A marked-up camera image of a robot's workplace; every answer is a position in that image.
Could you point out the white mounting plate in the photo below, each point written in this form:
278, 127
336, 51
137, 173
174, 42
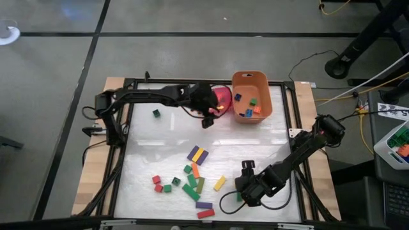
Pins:
294, 131

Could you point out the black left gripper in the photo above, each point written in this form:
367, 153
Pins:
203, 97

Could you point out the orange long block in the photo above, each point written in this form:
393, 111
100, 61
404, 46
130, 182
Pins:
195, 170

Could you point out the white glossy table sheet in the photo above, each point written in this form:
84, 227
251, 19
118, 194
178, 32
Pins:
166, 137

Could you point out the black table clamp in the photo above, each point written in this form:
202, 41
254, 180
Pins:
91, 130

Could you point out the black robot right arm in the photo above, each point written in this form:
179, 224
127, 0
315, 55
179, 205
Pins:
303, 145

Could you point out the orange cube block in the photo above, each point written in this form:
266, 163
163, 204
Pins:
257, 109

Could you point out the orange studded block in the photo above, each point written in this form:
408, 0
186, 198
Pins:
403, 150

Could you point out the white storage bin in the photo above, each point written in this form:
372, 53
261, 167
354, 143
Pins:
381, 150

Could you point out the red cube block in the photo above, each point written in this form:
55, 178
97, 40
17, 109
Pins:
158, 188
156, 179

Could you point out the dark grey side desk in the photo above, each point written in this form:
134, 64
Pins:
378, 127

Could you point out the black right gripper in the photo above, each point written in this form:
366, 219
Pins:
255, 190

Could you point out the black table frame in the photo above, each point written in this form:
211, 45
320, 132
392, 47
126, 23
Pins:
128, 81

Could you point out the dark green studded cube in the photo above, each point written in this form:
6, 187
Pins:
175, 181
156, 112

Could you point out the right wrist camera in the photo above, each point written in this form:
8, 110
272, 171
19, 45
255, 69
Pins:
248, 163

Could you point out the pink plastic tray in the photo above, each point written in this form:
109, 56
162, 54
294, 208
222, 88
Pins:
226, 94

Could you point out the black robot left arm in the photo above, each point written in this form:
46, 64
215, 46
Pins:
143, 95

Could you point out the green studded block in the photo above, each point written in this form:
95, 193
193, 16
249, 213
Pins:
397, 139

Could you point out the blue studded cube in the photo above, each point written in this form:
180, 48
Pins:
238, 96

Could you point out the light blue cube block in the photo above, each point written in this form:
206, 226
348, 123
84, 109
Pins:
248, 112

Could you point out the dark furniture leg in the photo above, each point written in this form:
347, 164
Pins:
9, 142

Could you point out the white printed paper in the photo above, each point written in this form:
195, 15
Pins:
391, 110

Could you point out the white round floor object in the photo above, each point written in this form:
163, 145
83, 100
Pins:
11, 35

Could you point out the black keyboard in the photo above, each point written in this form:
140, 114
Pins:
397, 201

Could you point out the silver bracket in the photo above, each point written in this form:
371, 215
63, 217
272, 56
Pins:
295, 226
118, 223

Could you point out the black stand foot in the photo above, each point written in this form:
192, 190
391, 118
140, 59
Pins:
394, 94

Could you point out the black stand with pole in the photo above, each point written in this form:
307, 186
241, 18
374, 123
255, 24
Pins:
338, 65

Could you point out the olive long block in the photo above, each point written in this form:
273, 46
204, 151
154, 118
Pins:
200, 185

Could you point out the orange plastic bin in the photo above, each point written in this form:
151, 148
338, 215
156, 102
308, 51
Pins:
255, 80

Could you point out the yellow long block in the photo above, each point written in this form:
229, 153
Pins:
197, 155
220, 183

